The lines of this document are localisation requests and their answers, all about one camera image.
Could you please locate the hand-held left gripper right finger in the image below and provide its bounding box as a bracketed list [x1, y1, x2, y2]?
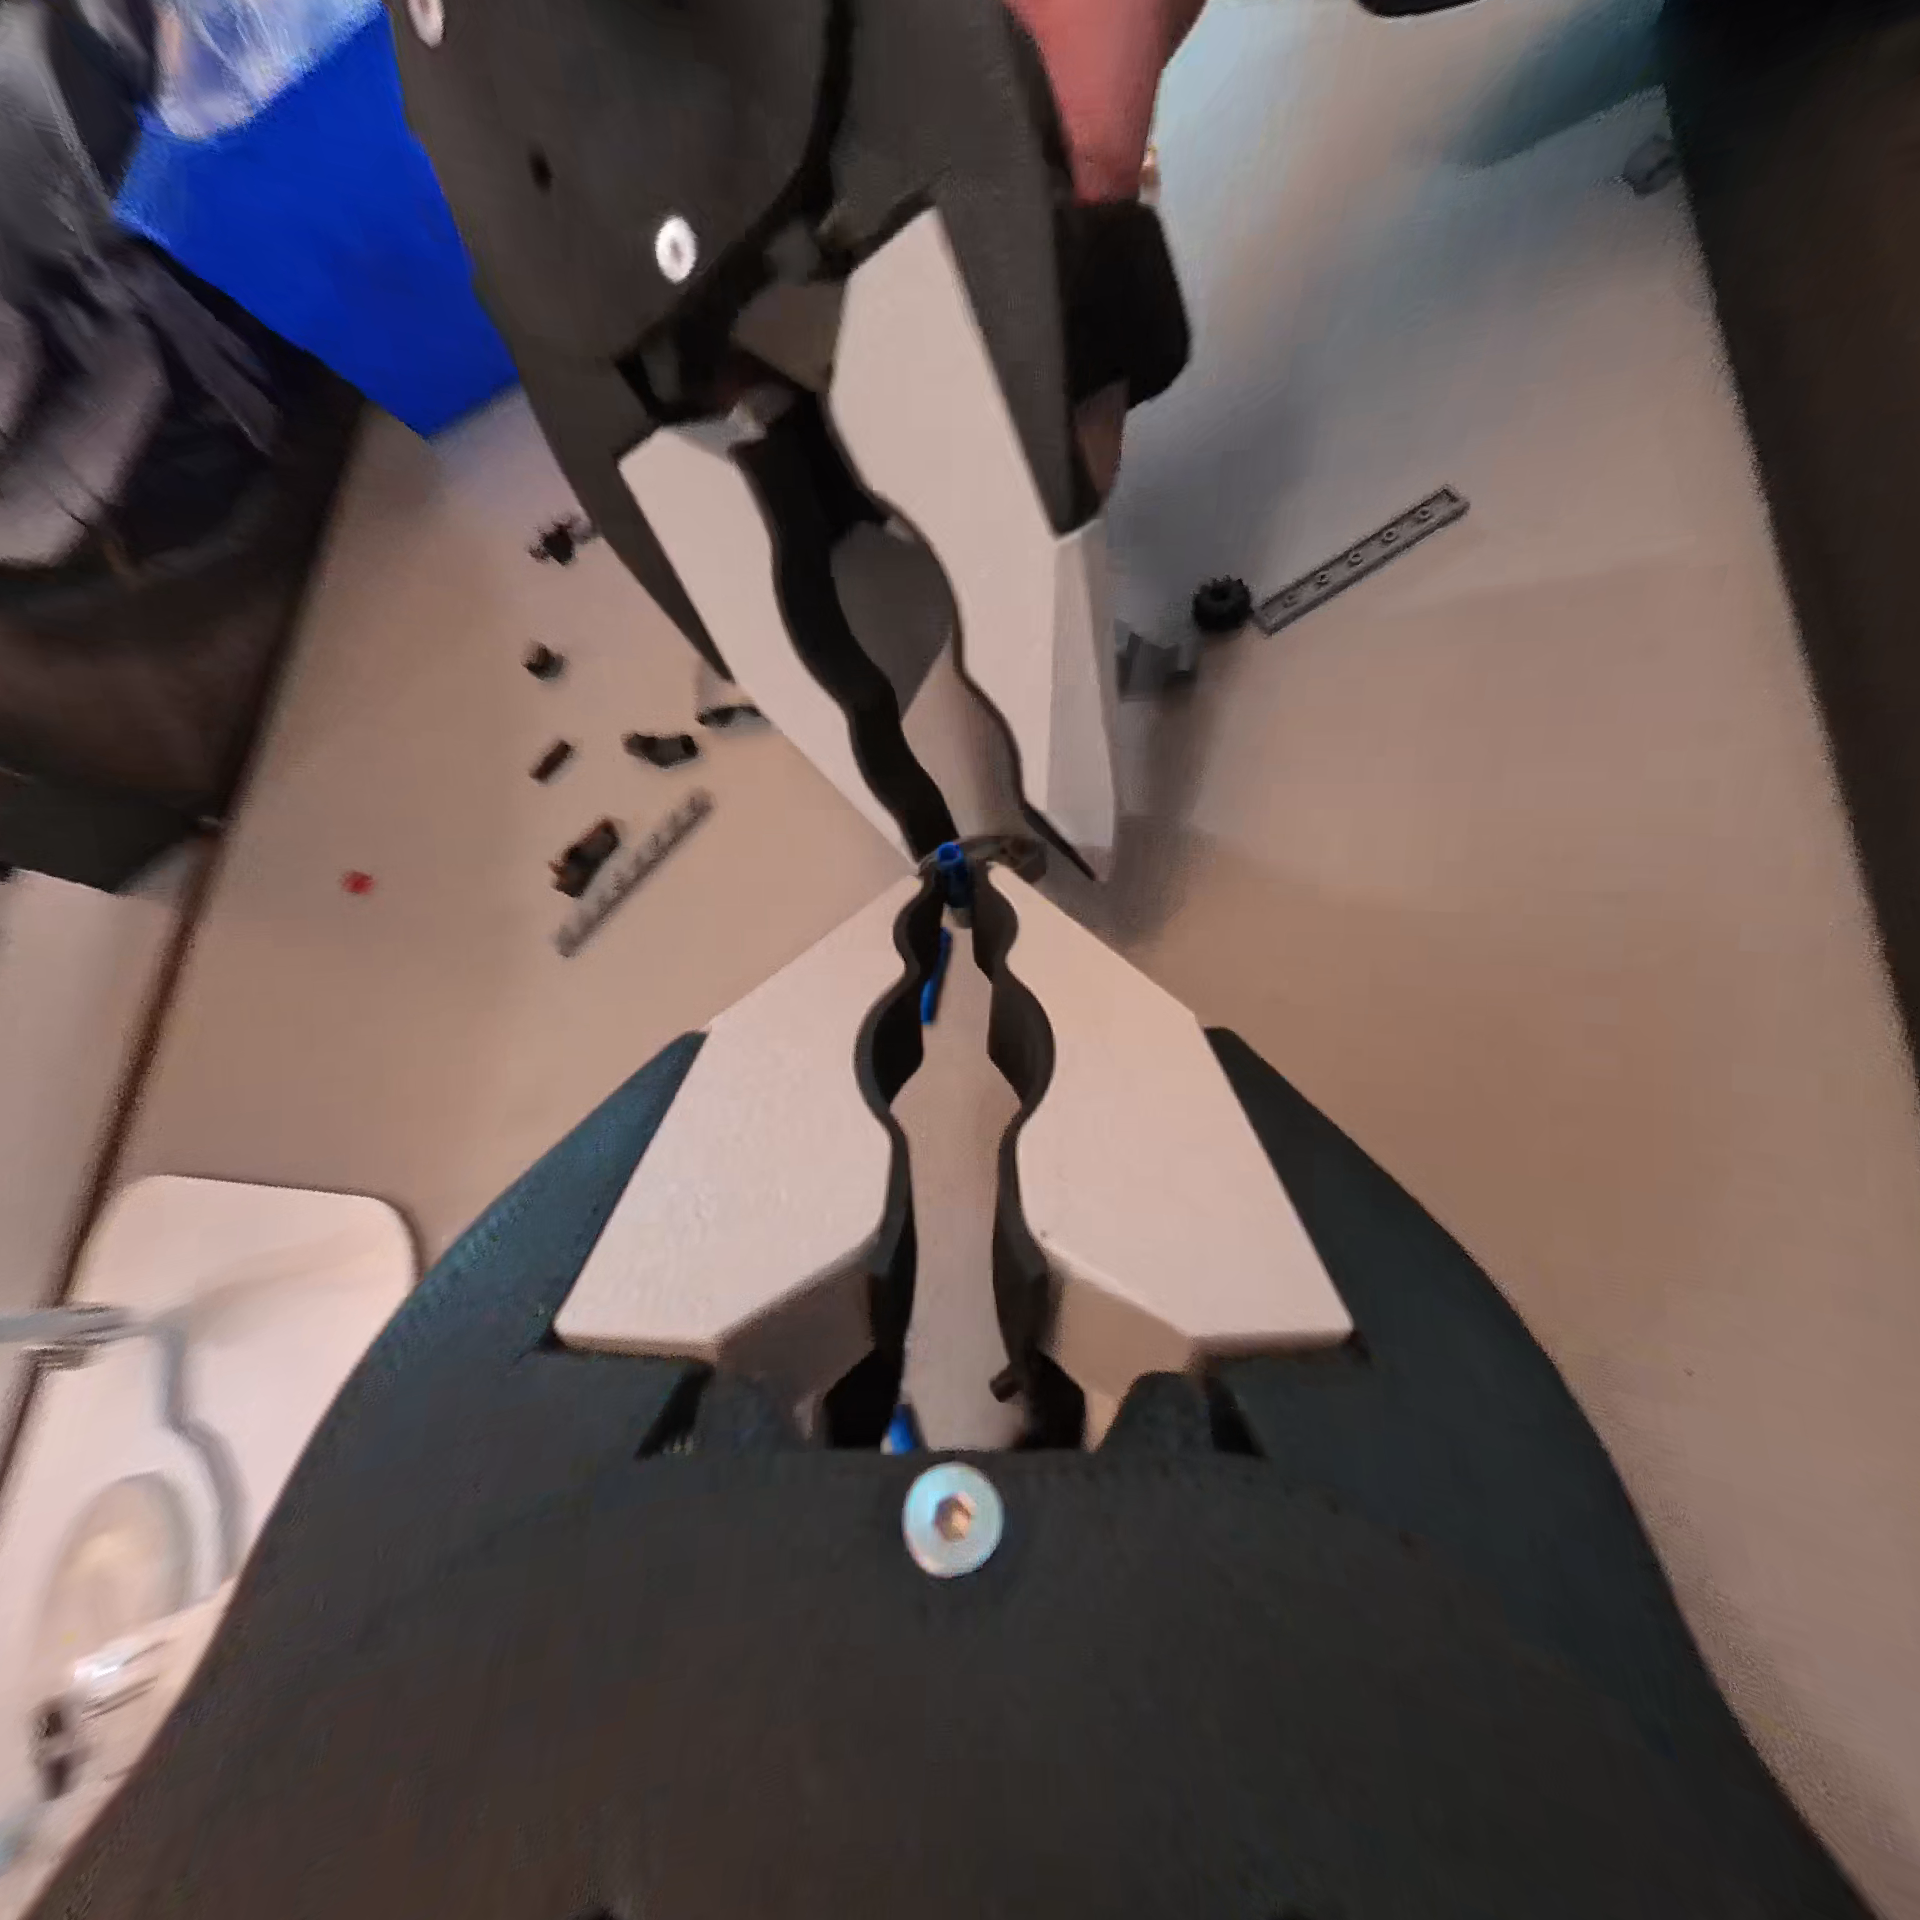
[976, 884, 1354, 1420]

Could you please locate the clear plastic bag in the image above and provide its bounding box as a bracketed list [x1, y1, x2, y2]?
[143, 0, 395, 139]

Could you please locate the long dark grey lego plate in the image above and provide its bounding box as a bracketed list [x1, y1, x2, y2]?
[1251, 483, 1472, 636]

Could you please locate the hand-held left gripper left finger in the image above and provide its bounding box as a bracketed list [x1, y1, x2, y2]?
[557, 884, 939, 1420]

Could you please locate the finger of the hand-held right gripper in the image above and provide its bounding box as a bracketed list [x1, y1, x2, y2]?
[618, 420, 946, 856]
[840, 200, 1121, 880]

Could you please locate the white magnifier stand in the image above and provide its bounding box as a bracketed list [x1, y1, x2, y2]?
[0, 1175, 426, 1807]

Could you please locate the blue plastic bin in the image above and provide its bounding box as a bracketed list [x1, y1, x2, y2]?
[118, 0, 522, 442]

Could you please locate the person's right hand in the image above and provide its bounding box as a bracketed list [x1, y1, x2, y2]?
[1002, 0, 1187, 204]

